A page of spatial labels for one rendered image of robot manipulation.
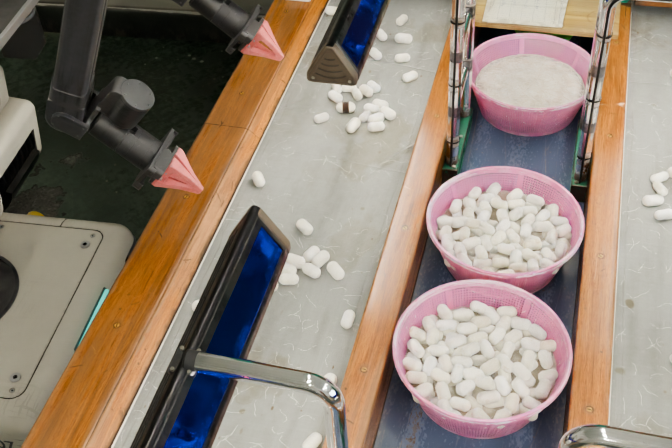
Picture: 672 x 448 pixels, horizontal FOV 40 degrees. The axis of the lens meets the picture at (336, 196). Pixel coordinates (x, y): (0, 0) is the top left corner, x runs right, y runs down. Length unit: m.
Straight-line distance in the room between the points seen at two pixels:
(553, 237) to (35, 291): 1.24
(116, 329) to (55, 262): 0.86
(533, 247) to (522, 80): 0.49
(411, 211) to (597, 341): 0.39
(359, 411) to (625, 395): 0.39
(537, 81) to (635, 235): 0.47
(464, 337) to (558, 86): 0.70
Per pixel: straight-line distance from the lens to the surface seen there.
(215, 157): 1.78
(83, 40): 1.41
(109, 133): 1.53
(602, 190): 1.70
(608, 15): 1.57
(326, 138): 1.83
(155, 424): 0.97
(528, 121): 1.90
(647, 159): 1.82
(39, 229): 2.46
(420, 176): 1.70
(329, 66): 1.43
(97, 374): 1.47
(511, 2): 2.15
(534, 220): 1.67
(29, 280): 2.34
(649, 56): 2.09
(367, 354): 1.43
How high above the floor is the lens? 1.90
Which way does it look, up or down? 43 degrees down
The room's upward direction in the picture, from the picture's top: 4 degrees counter-clockwise
